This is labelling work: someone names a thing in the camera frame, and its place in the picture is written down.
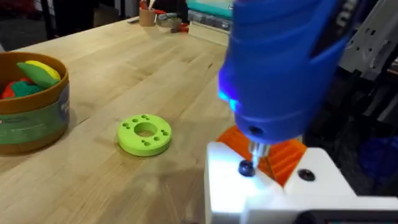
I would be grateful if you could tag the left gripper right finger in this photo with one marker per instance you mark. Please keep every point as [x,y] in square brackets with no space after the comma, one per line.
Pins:
[320,174]

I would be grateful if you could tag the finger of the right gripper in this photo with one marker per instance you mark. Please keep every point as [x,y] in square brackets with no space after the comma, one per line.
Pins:
[370,40]

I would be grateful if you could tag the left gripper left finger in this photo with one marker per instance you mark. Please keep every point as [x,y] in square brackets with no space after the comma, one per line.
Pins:
[224,186]

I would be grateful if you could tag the black screw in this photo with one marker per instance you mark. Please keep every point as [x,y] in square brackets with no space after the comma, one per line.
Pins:
[246,168]

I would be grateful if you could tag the blue electric screwdriver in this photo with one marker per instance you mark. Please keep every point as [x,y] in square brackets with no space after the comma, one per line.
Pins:
[273,68]

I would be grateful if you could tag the blue object on floor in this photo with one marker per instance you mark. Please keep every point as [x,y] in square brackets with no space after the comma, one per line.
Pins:
[381,158]

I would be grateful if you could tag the green disc with holes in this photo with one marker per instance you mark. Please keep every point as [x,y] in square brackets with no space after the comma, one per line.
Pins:
[130,141]

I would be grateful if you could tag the cream cardboard box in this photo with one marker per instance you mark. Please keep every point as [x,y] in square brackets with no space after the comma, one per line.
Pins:
[206,33]

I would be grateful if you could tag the clear plastic box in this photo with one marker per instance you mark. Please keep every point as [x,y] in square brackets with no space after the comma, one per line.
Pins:
[208,20]

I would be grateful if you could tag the teal flat box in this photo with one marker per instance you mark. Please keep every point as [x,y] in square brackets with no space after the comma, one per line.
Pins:
[208,7]

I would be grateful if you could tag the tape roll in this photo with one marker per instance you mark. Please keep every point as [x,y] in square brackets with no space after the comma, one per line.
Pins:
[168,20]

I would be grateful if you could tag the brown pen cup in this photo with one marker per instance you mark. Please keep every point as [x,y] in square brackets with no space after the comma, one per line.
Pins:
[146,18]

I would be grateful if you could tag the brown tub with toys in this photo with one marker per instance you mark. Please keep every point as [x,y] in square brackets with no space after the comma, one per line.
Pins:
[29,105]

